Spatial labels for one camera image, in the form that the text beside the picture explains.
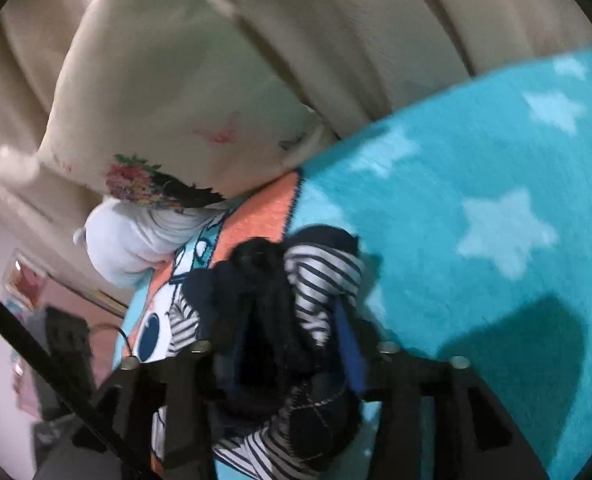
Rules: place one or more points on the striped navy white pants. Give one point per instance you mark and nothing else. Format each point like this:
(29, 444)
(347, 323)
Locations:
(283, 406)

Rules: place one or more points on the beige curtain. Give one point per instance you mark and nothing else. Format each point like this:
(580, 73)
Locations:
(351, 61)

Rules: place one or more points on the white plush toy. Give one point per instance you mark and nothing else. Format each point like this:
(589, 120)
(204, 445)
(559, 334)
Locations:
(124, 240)

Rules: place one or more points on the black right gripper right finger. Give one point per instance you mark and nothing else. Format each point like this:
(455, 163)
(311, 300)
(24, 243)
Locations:
(438, 420)

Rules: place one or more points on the teal star cartoon blanket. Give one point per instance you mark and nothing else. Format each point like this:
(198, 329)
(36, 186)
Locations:
(474, 215)

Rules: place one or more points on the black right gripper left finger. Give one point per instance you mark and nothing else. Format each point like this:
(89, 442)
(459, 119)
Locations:
(147, 421)

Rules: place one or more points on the cream floral pillow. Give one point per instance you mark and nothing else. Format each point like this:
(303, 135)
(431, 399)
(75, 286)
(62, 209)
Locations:
(166, 103)

